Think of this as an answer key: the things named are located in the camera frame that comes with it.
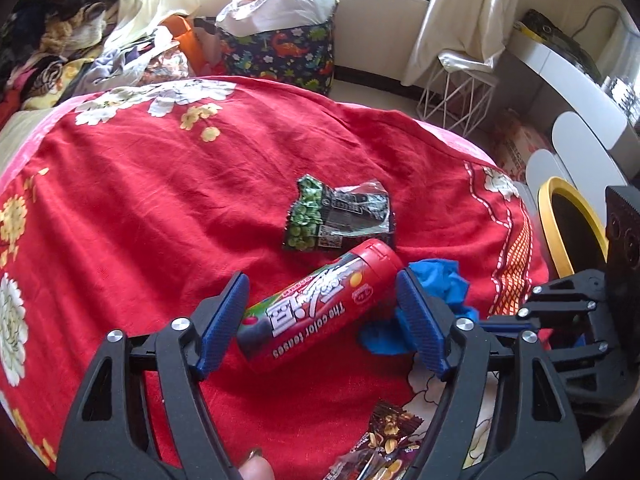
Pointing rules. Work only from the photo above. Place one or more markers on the dark bag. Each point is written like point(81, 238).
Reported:
point(555, 35)

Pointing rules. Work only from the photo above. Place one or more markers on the beige sheet with pink border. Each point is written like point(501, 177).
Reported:
point(25, 132)

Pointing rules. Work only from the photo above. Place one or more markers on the white clothes heap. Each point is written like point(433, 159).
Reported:
point(285, 2)

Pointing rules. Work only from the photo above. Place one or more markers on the dinosaur print laundry basket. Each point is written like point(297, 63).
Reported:
point(280, 55)

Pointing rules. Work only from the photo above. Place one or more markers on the red cylindrical snack can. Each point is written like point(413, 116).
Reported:
point(320, 305)

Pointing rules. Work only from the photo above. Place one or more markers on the vanity mirror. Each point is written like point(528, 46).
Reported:
point(625, 60)

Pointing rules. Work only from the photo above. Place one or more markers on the white vanity desk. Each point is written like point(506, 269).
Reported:
point(575, 80)

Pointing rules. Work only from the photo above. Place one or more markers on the orange bag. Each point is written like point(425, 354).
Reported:
point(185, 40)

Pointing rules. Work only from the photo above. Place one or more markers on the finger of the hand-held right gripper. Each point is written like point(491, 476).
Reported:
point(565, 292)
point(590, 370)

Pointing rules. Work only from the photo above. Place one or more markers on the cream curtain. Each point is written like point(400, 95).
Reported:
point(465, 10)
point(150, 0)

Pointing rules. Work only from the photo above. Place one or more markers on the blue plastic piece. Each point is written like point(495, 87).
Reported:
point(445, 280)

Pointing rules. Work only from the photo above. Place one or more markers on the green snack packet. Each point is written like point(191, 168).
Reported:
point(345, 215)

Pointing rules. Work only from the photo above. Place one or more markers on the lavender clothes heap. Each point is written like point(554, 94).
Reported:
point(125, 65)

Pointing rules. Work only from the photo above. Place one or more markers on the brown snack wrapper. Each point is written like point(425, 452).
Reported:
point(385, 430)

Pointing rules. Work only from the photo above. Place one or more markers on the cardboard box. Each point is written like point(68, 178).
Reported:
point(520, 145)

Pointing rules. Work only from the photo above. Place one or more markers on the pile of dark clothes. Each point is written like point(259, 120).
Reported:
point(50, 30)

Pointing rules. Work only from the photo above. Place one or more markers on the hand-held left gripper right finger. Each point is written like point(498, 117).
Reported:
point(420, 320)

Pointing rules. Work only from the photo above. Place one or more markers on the person's left hand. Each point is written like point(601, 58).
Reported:
point(255, 467)

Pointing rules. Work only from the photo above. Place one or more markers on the red floral blanket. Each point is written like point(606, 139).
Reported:
point(150, 210)

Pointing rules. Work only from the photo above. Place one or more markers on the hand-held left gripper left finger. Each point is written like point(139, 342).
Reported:
point(222, 320)

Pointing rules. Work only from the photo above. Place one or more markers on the yellow rimmed bin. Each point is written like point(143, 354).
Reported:
point(575, 235)

